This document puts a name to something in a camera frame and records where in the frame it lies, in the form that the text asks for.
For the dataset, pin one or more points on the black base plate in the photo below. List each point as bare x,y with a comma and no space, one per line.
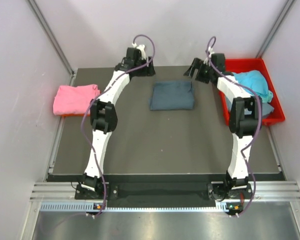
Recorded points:
154,190

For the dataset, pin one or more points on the cyan t shirt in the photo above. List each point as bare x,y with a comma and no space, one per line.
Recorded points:
257,82

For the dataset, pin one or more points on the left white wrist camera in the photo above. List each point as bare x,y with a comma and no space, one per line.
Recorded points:
142,48

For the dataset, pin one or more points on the grey blue t shirt in bin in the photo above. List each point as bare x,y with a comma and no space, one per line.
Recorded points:
267,109

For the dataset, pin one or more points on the aluminium frame rail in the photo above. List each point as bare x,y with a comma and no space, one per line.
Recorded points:
273,213

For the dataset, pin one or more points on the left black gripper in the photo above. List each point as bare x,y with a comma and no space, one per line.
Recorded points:
144,72

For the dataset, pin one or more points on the pink folded t shirt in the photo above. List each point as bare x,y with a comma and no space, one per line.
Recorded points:
74,99

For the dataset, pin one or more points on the grey slotted cable duct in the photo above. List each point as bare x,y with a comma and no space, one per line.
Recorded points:
95,207

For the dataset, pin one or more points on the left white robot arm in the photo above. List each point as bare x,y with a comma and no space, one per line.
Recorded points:
104,120

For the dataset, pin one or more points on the orange folded t shirt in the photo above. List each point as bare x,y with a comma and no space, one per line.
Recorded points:
74,115

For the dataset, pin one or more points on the slate blue t shirt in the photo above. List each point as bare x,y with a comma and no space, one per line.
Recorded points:
172,95

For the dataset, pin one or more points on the right corner aluminium post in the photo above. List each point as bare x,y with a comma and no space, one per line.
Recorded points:
283,13

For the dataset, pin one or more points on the corner aluminium post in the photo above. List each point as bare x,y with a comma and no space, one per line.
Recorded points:
50,35
283,13

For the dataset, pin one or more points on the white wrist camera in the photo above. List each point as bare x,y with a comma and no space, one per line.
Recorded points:
142,48
209,51

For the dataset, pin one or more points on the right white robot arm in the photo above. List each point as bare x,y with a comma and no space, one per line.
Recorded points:
244,122

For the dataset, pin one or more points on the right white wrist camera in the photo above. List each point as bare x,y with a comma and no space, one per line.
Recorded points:
209,51

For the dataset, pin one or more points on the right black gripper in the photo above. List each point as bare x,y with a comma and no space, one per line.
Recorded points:
197,63

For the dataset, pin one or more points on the left corner aluminium post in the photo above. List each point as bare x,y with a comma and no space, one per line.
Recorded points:
50,35

